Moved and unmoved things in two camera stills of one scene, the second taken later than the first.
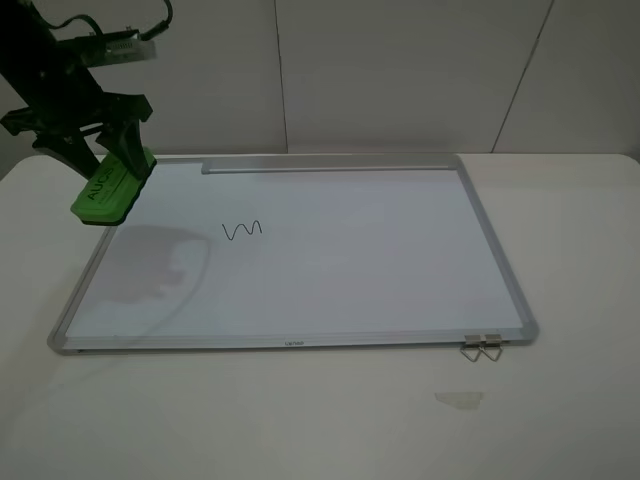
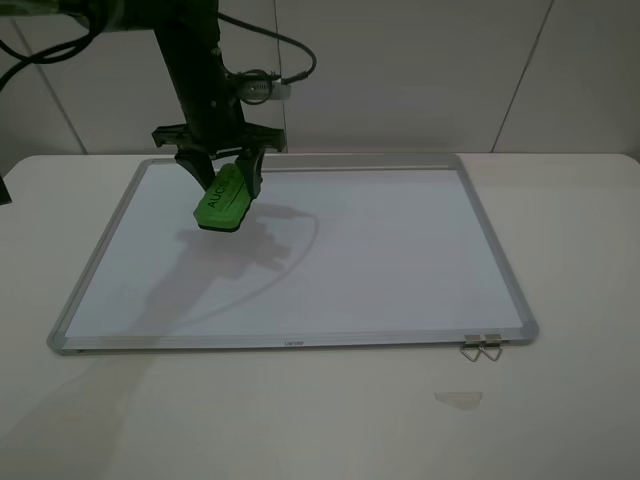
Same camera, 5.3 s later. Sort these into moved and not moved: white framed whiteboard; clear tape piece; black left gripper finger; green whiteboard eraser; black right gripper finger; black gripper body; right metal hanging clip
Moved: black right gripper finger; black left gripper finger; green whiteboard eraser; black gripper body
Not moved: white framed whiteboard; right metal hanging clip; clear tape piece
